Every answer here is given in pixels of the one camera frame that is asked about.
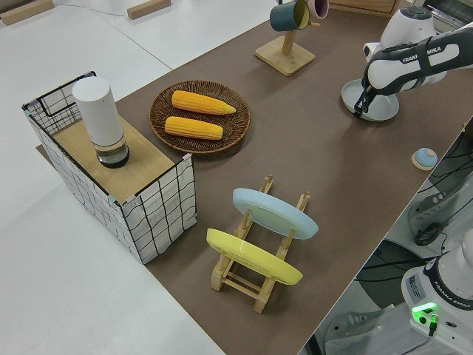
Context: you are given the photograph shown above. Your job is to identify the black floor cables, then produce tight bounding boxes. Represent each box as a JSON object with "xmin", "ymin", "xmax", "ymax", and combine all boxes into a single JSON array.
[{"xmin": 364, "ymin": 127, "xmax": 473, "ymax": 282}]

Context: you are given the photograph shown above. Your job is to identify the white toaster oven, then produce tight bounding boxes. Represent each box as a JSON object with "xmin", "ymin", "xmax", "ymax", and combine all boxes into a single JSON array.
[{"xmin": 430, "ymin": 0, "xmax": 473, "ymax": 27}]

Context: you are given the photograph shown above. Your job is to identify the white cylinder device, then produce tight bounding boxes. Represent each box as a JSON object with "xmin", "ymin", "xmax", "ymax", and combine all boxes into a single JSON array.
[{"xmin": 71, "ymin": 75, "xmax": 132, "ymax": 169}]

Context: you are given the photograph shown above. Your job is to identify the yellow plate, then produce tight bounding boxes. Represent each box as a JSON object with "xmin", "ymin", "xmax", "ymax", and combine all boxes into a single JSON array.
[{"xmin": 205, "ymin": 227, "xmax": 304, "ymax": 287}]

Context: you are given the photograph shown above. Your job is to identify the yellow corn cob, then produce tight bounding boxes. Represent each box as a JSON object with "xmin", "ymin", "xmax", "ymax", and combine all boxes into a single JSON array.
[
  {"xmin": 171, "ymin": 89, "xmax": 237, "ymax": 116},
  {"xmin": 164, "ymin": 115, "xmax": 225, "ymax": 141}
]

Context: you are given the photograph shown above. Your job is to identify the wooden plate rack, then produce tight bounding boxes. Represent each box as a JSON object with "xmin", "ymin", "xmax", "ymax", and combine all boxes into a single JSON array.
[{"xmin": 210, "ymin": 172, "xmax": 312, "ymax": 315}]

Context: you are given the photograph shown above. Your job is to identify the light blue plate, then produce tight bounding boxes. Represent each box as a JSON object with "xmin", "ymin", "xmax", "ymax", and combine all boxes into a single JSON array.
[{"xmin": 232, "ymin": 187, "xmax": 320, "ymax": 242}]

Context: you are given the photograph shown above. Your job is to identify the wooden block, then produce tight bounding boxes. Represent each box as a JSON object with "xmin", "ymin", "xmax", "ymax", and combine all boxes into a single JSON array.
[
  {"xmin": 126, "ymin": 0, "xmax": 172, "ymax": 21},
  {"xmin": 0, "ymin": 0, "xmax": 55, "ymax": 27}
]

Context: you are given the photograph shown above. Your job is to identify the round brown wicker basket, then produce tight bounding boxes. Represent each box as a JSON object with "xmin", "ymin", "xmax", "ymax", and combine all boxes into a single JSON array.
[{"xmin": 149, "ymin": 79, "xmax": 252, "ymax": 155}]

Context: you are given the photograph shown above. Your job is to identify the pink mug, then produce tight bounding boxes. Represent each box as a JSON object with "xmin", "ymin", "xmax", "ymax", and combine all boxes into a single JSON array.
[{"xmin": 308, "ymin": 0, "xmax": 330, "ymax": 20}]

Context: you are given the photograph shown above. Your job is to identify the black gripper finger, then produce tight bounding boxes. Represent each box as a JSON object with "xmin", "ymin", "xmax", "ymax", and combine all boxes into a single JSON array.
[
  {"xmin": 361, "ymin": 87, "xmax": 376, "ymax": 114},
  {"xmin": 353, "ymin": 73, "xmax": 369, "ymax": 118}
]

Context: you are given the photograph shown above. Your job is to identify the dark blue mug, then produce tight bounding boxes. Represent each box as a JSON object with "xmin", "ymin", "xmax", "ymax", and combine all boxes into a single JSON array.
[{"xmin": 269, "ymin": 0, "xmax": 311, "ymax": 32}]

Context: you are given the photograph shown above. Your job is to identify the wooden board in basket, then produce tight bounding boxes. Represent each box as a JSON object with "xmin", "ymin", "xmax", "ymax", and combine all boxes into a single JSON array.
[{"xmin": 51, "ymin": 118, "xmax": 175, "ymax": 197}]

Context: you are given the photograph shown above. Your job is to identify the wooden mug tree stand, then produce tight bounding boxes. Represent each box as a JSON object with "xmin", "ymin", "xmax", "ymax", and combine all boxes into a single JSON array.
[{"xmin": 253, "ymin": 20, "xmax": 320, "ymax": 78}]

